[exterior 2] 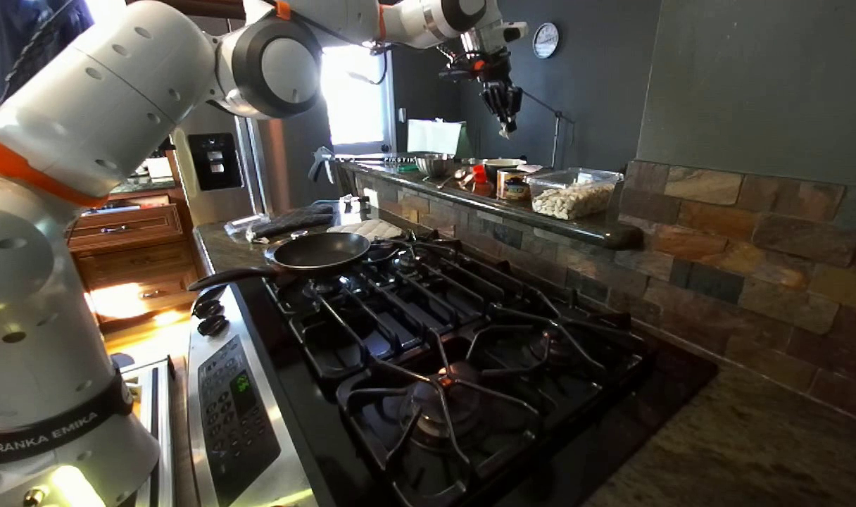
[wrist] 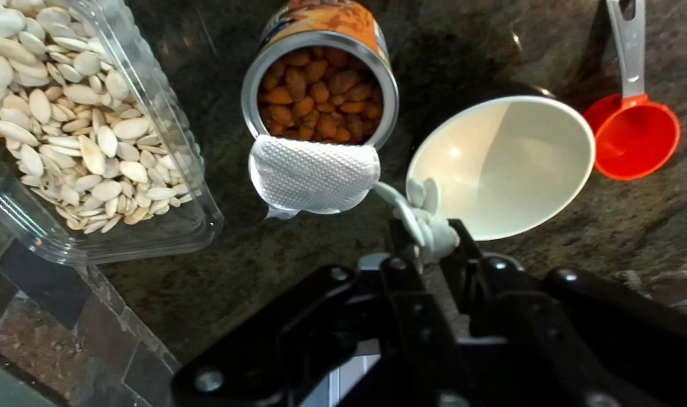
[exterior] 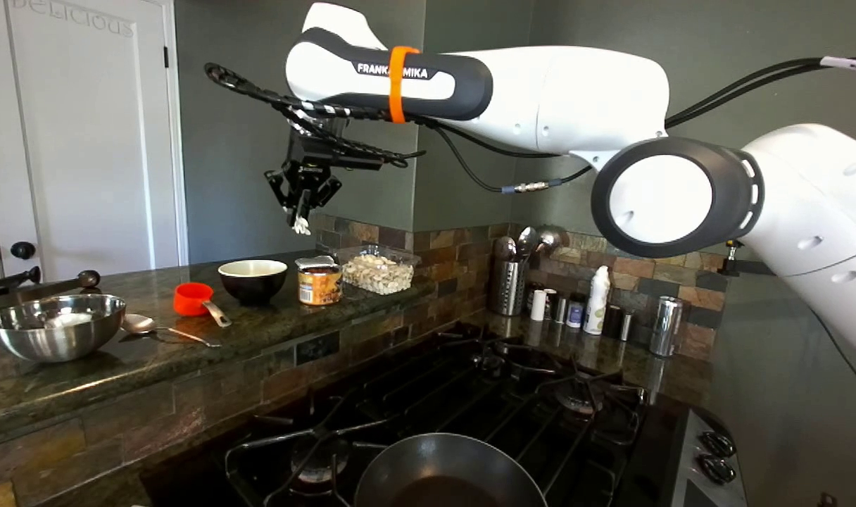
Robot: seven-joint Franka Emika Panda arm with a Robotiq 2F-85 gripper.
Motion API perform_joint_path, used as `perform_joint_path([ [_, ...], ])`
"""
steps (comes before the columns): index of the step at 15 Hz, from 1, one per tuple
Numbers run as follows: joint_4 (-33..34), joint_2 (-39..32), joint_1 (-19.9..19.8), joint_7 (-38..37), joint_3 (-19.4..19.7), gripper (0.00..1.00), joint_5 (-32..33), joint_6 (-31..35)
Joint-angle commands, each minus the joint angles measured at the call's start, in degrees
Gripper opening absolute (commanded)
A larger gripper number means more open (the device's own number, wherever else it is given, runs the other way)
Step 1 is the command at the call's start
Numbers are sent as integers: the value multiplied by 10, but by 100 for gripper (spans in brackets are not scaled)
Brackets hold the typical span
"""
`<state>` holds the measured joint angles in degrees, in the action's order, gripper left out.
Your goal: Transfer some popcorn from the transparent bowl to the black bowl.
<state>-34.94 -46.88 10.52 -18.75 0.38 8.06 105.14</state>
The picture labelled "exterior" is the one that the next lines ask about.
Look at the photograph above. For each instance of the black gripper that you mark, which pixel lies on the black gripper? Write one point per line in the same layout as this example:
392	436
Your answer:
306	181

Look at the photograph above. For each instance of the white popcorn piece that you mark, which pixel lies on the white popcorn piece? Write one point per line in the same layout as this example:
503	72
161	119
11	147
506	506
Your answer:
303	227

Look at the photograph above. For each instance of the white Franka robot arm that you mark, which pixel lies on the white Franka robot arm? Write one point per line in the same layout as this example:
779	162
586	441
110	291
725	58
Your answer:
558	95

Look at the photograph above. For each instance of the black bowl white inside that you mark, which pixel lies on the black bowl white inside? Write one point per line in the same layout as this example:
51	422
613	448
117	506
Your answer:
252	282

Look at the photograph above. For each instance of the transparent bowl of popcorn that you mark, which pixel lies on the transparent bowl of popcorn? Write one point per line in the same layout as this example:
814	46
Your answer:
377	271

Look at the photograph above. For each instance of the stainless steel mixing bowl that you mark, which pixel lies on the stainless steel mixing bowl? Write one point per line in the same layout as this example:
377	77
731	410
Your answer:
56	327

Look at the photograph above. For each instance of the thin metal utensil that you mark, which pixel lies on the thin metal utensil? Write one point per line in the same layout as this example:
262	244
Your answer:
192	337

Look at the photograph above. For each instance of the metal spoon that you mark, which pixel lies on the metal spoon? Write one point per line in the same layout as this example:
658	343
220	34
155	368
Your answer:
138	324

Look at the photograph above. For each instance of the steel thermos bottle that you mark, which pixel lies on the steel thermos bottle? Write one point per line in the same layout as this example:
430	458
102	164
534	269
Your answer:
507	277

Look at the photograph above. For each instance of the white door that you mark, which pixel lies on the white door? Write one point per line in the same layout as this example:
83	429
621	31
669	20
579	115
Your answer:
80	131

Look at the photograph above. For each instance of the small white shaker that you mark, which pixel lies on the small white shaker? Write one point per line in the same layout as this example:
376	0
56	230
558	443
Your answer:
539	306

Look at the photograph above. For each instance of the small dark jar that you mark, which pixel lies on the small dark jar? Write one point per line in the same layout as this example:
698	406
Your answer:
560	312
618	322

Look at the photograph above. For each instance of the black door knob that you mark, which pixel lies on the black door knob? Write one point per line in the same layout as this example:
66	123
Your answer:
24	250

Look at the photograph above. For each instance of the black gas stove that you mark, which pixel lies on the black gas stove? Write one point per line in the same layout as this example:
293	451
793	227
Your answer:
503	413

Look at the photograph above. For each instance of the small blue labelled jar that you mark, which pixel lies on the small blue labelled jar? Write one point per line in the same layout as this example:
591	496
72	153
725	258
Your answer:
576	313

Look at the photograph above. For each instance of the dark frying pan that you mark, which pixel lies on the dark frying pan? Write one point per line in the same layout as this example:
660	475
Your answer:
445	475

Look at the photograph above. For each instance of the white plastic bottle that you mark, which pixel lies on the white plastic bottle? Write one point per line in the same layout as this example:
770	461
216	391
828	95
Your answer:
597	299

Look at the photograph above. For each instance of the silver drink can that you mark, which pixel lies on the silver drink can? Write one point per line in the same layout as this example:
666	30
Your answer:
666	327

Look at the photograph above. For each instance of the black stove knob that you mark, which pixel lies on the black stove knob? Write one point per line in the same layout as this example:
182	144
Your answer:
715	469
715	443

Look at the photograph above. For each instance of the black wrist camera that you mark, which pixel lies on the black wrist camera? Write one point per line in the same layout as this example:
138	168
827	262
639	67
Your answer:
354	150

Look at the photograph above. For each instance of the dark wall outlet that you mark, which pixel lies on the dark wall outlet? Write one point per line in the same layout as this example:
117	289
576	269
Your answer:
317	347

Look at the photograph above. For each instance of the camera mount arm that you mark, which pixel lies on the camera mount arm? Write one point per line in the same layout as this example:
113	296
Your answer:
734	260

